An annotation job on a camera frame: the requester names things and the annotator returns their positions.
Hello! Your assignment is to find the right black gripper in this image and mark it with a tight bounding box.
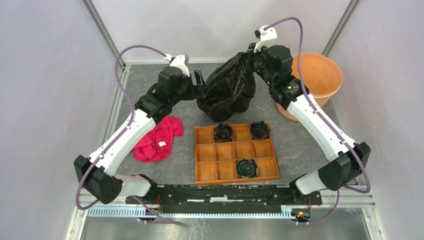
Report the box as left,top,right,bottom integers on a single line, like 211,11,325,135
240,41,276,86

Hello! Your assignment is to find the black plastic trash bag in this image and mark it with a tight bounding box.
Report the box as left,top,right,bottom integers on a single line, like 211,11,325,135
196,52,256,123

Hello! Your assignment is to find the orange plastic trash bin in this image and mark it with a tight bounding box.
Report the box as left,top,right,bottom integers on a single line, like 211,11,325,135
275,52,344,122

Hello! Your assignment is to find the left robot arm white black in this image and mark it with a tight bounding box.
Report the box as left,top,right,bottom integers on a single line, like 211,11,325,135
73,66,207,205

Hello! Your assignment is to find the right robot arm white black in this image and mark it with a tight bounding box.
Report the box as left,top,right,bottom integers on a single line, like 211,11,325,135
247,45,371,204

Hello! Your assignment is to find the black orange rolled tie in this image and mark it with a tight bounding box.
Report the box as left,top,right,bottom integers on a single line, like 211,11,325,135
213,123,234,143

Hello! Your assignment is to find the black dotted rolled tie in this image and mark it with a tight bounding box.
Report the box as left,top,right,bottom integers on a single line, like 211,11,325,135
250,120,270,140

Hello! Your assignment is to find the red crumpled cloth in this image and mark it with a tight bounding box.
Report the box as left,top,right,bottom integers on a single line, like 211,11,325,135
132,115,184,163

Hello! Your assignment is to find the orange wooden compartment tray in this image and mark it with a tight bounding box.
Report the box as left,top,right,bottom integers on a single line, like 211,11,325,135
194,123,280,185

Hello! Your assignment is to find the blue yellow rolled tie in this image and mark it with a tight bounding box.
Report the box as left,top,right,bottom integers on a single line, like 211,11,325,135
235,158,258,179

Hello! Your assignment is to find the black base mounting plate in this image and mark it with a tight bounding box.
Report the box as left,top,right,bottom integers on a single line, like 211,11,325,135
140,184,323,214

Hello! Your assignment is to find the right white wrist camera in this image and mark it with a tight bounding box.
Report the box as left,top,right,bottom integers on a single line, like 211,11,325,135
253,25,278,53

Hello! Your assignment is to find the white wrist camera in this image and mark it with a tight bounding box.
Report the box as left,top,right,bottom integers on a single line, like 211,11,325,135
163,53,190,77
253,25,278,53

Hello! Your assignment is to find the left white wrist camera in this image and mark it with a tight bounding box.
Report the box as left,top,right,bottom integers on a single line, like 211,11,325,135
163,53,190,77

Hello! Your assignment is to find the blue slotted cable duct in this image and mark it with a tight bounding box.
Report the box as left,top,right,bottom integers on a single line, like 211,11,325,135
87,206,295,220

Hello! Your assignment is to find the aluminium frame rail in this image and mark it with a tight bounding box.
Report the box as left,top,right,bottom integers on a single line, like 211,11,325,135
75,184,377,209

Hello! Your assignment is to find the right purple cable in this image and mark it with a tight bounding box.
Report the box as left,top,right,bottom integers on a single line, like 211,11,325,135
264,17,372,225

